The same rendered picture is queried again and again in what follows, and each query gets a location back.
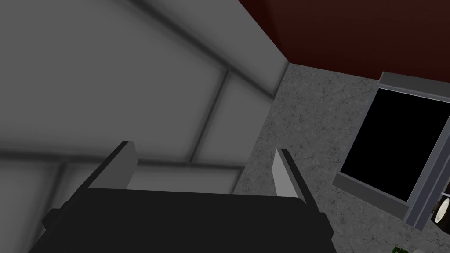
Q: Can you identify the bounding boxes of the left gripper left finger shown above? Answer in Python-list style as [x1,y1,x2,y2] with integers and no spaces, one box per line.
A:
[86,141,138,190]

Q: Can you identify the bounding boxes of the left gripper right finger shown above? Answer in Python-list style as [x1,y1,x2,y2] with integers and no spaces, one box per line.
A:
[272,148,309,206]

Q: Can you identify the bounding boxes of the grey microwave with black door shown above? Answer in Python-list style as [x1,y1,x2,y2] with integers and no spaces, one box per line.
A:
[332,71,450,231]

